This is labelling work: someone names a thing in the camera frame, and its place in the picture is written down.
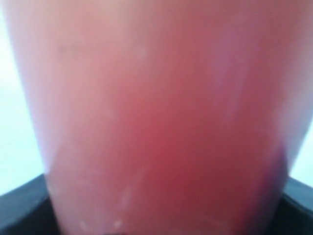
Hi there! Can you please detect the red sauce squeeze bottle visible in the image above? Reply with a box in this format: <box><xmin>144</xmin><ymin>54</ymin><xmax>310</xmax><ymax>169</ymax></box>
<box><xmin>1</xmin><ymin>0</ymin><xmax>313</xmax><ymax>235</ymax></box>

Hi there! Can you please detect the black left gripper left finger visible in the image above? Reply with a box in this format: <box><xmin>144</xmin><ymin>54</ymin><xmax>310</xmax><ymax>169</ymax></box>
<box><xmin>0</xmin><ymin>175</ymin><xmax>60</xmax><ymax>235</ymax></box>

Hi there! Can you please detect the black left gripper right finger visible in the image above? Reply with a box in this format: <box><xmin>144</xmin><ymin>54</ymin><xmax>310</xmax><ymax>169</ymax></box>
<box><xmin>270</xmin><ymin>178</ymin><xmax>313</xmax><ymax>235</ymax></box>

